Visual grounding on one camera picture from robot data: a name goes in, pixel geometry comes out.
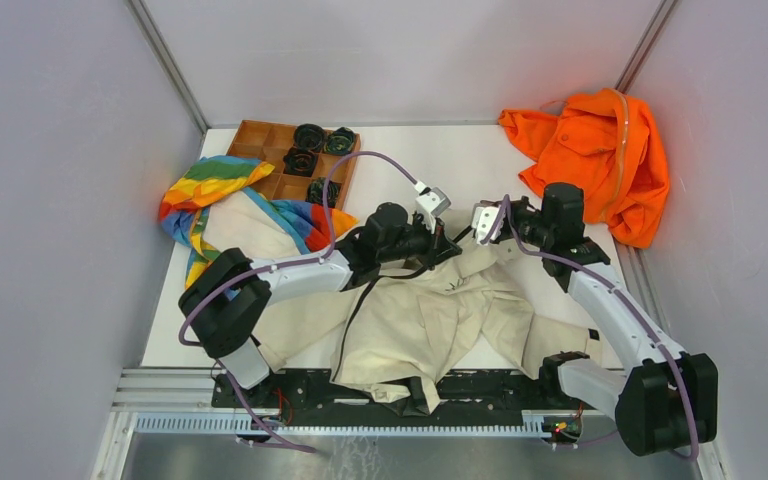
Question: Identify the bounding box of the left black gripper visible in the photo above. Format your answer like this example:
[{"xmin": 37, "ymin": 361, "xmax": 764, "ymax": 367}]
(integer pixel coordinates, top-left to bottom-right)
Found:
[{"xmin": 378, "ymin": 215, "xmax": 461, "ymax": 274}]

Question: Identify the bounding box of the beige zip jacket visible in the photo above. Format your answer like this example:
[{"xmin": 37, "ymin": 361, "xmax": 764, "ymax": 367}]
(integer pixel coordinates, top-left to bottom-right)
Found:
[{"xmin": 201, "ymin": 188, "xmax": 604, "ymax": 417}]

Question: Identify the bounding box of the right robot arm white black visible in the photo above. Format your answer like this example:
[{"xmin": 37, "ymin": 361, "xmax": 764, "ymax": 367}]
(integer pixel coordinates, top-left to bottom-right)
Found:
[{"xmin": 491, "ymin": 183, "xmax": 719, "ymax": 461}]

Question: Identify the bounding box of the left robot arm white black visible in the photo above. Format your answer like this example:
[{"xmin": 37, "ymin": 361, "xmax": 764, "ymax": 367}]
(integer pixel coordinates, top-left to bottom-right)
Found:
[{"xmin": 178, "ymin": 203, "xmax": 462, "ymax": 407}]

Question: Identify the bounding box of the orange jacket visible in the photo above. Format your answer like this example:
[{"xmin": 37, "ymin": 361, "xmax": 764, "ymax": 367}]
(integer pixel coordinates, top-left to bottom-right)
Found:
[{"xmin": 498, "ymin": 88, "xmax": 670, "ymax": 249}]

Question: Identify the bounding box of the rainbow striped garment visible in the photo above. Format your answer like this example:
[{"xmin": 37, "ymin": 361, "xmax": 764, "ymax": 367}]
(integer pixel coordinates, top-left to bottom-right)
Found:
[{"xmin": 158, "ymin": 155, "xmax": 330, "ymax": 287}]

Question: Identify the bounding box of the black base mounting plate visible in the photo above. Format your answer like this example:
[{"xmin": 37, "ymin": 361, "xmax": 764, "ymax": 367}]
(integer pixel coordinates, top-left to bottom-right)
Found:
[{"xmin": 244, "ymin": 369, "xmax": 581, "ymax": 427}]

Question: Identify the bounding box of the black rolled sock near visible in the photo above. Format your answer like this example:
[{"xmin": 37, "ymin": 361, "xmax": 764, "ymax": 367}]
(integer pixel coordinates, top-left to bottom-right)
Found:
[{"xmin": 305, "ymin": 177, "xmax": 342, "ymax": 208}]

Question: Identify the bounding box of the black rolled sock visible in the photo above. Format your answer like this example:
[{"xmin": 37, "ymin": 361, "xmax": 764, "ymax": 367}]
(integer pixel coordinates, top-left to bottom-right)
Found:
[
  {"xmin": 305, "ymin": 177, "xmax": 342, "ymax": 208},
  {"xmin": 283, "ymin": 147, "xmax": 319, "ymax": 177},
  {"xmin": 293, "ymin": 123, "xmax": 327, "ymax": 153},
  {"xmin": 322, "ymin": 127, "xmax": 356, "ymax": 156}
]

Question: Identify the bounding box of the black rolled sock far right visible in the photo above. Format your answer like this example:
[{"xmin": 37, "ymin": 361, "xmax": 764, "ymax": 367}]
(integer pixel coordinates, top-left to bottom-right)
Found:
[{"xmin": 322, "ymin": 127, "xmax": 356, "ymax": 156}]

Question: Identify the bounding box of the black rolled sock middle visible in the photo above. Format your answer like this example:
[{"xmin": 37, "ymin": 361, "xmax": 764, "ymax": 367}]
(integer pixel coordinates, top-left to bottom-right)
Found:
[{"xmin": 283, "ymin": 147, "xmax": 319, "ymax": 177}]

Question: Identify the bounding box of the black rolled sock far left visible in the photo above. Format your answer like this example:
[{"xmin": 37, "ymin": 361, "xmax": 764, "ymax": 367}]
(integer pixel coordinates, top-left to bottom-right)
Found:
[{"xmin": 293, "ymin": 123, "xmax": 327, "ymax": 153}]

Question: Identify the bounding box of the brown wooden compartment tray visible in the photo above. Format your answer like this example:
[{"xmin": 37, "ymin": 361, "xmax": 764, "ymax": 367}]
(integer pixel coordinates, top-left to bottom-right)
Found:
[{"xmin": 228, "ymin": 120, "xmax": 361, "ymax": 208}]

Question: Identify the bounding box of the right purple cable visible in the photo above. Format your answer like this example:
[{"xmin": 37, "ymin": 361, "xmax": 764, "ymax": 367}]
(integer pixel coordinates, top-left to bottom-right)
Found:
[{"xmin": 489, "ymin": 195, "xmax": 700, "ymax": 462}]

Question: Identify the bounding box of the purple cable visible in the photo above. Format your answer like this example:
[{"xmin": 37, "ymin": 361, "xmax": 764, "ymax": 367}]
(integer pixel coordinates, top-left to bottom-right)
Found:
[
  {"xmin": 177, "ymin": 150, "xmax": 428, "ymax": 455},
  {"xmin": 489, "ymin": 195, "xmax": 700, "ymax": 462}
]

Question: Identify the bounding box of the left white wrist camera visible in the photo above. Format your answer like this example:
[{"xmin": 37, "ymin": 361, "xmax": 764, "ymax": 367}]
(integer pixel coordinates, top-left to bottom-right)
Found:
[{"xmin": 414, "ymin": 181, "xmax": 451, "ymax": 233}]

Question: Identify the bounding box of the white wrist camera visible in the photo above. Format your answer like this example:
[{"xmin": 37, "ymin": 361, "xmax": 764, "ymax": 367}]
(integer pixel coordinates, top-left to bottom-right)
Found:
[
  {"xmin": 414, "ymin": 181, "xmax": 451, "ymax": 233},
  {"xmin": 471, "ymin": 200, "xmax": 506, "ymax": 246}
]

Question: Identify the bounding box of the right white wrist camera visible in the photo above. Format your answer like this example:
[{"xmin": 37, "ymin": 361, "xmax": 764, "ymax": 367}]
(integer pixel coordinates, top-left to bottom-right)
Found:
[{"xmin": 471, "ymin": 200, "xmax": 506, "ymax": 246}]

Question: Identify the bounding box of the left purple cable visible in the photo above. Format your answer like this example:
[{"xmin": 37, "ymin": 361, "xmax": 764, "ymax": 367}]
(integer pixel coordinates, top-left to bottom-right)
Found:
[{"xmin": 177, "ymin": 150, "xmax": 428, "ymax": 455}]

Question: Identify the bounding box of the aluminium frame rail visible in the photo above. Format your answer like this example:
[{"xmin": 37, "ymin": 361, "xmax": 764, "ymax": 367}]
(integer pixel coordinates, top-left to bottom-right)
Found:
[{"xmin": 110, "ymin": 368, "xmax": 713, "ymax": 440}]

